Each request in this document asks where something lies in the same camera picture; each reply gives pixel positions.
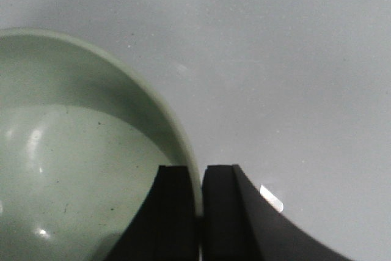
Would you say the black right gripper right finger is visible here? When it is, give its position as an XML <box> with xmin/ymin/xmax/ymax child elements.
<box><xmin>202</xmin><ymin>164</ymin><xmax>347</xmax><ymax>260</ymax></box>

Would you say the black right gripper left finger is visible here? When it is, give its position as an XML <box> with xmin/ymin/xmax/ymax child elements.
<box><xmin>104</xmin><ymin>166</ymin><xmax>199</xmax><ymax>260</ymax></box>

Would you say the green bowl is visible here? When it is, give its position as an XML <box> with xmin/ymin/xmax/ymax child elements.
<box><xmin>1</xmin><ymin>28</ymin><xmax>202</xmax><ymax>260</ymax></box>

